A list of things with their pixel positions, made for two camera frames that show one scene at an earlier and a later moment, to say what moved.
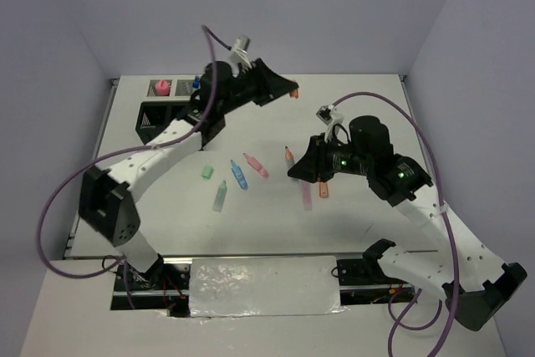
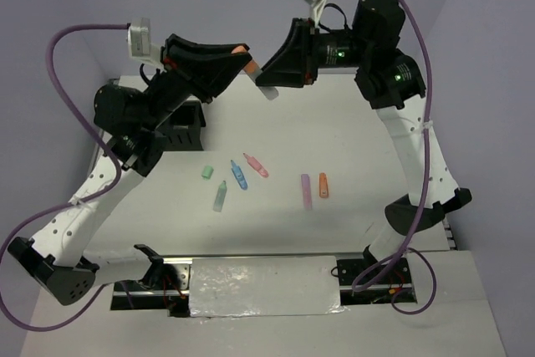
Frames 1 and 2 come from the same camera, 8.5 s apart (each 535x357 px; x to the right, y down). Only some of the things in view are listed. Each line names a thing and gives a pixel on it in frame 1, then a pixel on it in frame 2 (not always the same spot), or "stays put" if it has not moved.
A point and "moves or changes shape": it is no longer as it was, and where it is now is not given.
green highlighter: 220,197 stays put
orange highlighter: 323,190 stays put
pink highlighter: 256,165 stays put
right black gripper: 313,165 → 298,58
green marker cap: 207,171 stays put
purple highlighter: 307,193 stays put
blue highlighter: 239,175 stays put
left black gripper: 269,85 → 208,73
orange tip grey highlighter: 289,157 moves or changes shape
